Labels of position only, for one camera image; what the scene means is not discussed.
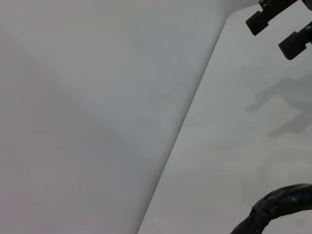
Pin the black round teapot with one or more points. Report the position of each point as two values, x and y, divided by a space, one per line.
280 201

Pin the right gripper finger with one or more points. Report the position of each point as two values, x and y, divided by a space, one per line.
292 46
259 22

